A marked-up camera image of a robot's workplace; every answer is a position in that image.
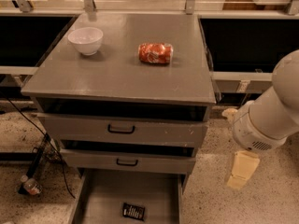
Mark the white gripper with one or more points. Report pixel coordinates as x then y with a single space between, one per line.
248 130

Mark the black rxbar chocolate bar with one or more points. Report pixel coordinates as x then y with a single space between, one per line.
133 211

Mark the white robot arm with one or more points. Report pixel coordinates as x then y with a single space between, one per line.
265 123

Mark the grey drawer cabinet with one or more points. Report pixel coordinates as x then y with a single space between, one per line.
115 83

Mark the grey open bottom drawer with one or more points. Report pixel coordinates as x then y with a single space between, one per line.
102 194

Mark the grey middle drawer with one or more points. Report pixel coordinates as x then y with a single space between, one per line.
147 163

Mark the grey top drawer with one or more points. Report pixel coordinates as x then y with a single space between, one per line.
147 131

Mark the crushed red soda can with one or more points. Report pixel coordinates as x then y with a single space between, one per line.
160 53

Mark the white ceramic bowl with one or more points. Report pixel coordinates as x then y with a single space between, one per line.
86 40

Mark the black stand on floor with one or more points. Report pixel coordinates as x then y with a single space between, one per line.
35 162

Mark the plastic bottle on floor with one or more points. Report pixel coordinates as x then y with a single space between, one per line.
31 185

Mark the black middle drawer handle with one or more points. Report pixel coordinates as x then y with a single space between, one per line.
127 162

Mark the black drawer handle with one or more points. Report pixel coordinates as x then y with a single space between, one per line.
127 162
121 130

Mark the black top drawer handle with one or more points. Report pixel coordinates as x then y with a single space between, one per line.
121 130

